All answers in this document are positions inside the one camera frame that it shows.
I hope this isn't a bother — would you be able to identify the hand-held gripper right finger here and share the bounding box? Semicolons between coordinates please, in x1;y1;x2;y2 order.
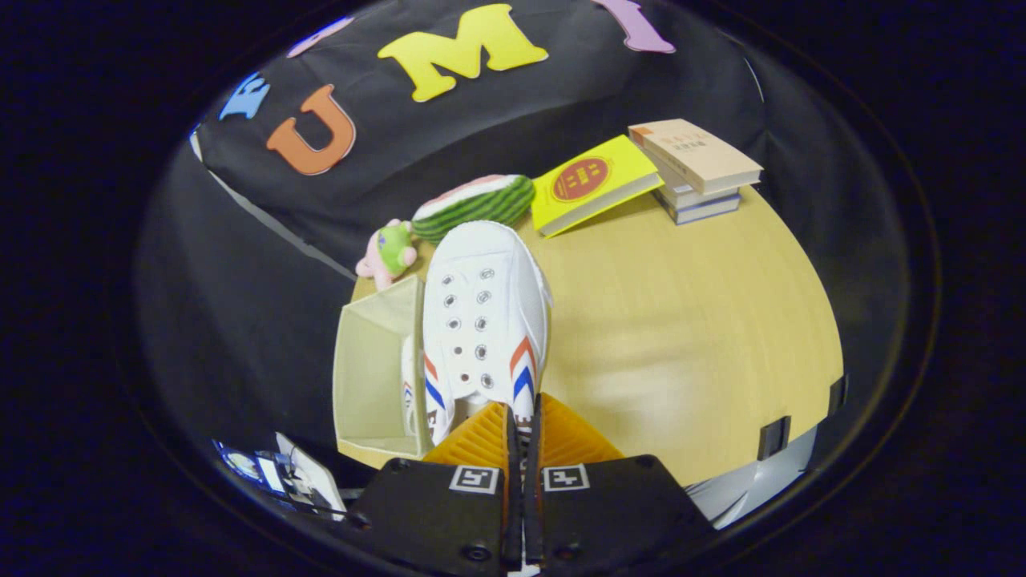
525;393;718;571

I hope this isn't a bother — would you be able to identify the white striped canvas shoe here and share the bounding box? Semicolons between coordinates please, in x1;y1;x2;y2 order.
401;335;430;438
421;220;554;446

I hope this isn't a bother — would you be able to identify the blue printed packet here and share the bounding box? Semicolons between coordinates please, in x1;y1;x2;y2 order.
212;439;277;491

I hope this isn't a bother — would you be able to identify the pink star plush toy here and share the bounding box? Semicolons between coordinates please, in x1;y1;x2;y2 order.
355;219;418;291

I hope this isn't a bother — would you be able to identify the watermelon slice plush toy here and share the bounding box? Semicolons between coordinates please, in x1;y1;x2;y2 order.
411;174;536;245

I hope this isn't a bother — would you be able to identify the white book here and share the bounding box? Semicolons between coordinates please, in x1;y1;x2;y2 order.
653;172;742;211

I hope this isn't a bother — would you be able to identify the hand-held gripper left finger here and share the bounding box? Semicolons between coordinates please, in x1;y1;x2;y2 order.
349;403;523;571

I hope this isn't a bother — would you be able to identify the cream fabric storage box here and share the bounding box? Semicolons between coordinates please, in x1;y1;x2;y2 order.
333;275;438;460

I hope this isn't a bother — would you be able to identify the tan paperback book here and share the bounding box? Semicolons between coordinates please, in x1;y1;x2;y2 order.
628;119;764;196

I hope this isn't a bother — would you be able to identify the blue-grey book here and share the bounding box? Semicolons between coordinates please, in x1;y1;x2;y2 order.
661;192;742;226

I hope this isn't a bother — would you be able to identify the yellow book with red circle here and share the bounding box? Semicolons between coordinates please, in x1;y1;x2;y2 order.
531;135;664;239

